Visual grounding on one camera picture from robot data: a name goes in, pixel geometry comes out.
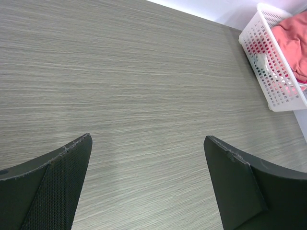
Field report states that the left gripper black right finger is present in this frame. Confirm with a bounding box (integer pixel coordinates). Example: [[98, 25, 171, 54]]
[[203, 136, 307, 230]]

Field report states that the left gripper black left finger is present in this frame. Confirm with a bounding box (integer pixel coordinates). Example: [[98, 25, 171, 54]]
[[0, 133, 93, 230]]

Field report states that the salmon pink t-shirt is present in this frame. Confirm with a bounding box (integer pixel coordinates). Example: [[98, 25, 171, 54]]
[[271, 11, 307, 83]]

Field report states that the white plastic laundry basket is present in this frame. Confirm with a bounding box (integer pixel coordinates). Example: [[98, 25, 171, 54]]
[[238, 3, 307, 112]]

